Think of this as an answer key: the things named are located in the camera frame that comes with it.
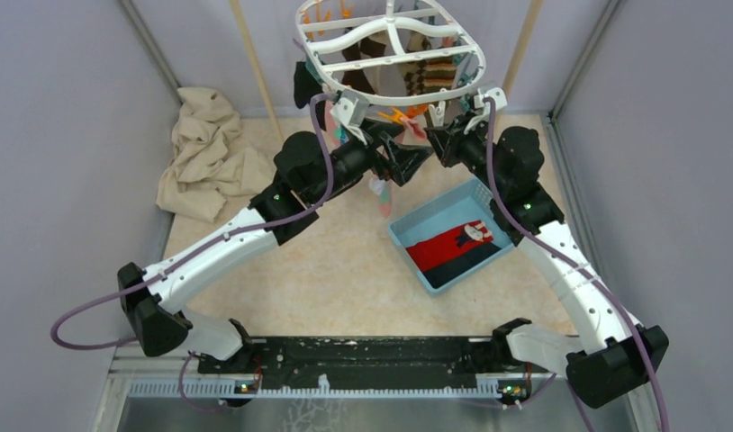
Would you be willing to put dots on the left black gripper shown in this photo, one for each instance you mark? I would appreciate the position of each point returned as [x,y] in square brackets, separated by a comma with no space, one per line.
[403,160]

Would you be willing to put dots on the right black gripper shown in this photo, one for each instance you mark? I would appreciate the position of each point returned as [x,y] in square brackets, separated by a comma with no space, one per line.
[447,143]

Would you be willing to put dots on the white hanger clip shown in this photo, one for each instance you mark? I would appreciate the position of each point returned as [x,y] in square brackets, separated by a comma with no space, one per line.
[437,114]

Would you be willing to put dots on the white round clip hanger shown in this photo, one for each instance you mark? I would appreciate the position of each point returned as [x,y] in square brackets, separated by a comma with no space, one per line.
[423,32]

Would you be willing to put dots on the red sock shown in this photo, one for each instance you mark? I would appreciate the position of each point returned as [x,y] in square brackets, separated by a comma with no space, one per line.
[449,244]

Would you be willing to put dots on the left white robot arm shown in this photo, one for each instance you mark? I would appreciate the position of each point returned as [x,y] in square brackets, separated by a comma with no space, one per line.
[306,173]

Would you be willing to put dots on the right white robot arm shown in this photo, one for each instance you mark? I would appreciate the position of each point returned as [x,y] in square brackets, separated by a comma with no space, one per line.
[612,354]

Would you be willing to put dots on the orange hanger clip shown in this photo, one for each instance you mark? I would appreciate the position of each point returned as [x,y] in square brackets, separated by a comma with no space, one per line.
[401,116]

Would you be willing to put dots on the pink patterned sock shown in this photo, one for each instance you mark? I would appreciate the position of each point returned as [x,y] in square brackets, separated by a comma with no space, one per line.
[335,133]
[382,189]

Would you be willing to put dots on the green striped sock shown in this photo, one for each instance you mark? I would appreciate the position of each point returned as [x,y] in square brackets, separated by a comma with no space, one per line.
[441,73]

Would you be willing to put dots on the argyle patterned sock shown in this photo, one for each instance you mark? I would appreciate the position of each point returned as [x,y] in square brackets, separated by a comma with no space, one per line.
[413,73]

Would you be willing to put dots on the light blue plastic basket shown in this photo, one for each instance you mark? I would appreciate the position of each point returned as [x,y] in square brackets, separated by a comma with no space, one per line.
[464,203]

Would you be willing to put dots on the black sock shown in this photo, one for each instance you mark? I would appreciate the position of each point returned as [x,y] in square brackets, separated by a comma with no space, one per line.
[306,85]

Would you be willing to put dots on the wooden hanging rack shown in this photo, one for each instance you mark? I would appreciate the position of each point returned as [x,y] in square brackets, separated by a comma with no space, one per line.
[269,32]

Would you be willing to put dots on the dark navy sock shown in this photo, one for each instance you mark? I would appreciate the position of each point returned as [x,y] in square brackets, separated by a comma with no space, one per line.
[450,272]

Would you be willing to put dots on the beige crumpled cloth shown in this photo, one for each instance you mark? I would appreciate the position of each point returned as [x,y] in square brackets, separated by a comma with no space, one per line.
[209,163]

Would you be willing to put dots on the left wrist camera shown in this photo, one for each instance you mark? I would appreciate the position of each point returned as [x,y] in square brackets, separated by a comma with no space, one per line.
[349,110]

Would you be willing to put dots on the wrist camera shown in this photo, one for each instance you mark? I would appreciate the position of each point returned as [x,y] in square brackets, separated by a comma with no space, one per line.
[482,105]
[349,110]

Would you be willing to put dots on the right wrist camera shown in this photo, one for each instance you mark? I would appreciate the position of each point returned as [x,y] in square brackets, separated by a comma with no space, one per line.
[482,105]

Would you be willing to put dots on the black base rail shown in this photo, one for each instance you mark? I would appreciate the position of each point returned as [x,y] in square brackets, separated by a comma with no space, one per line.
[367,365]

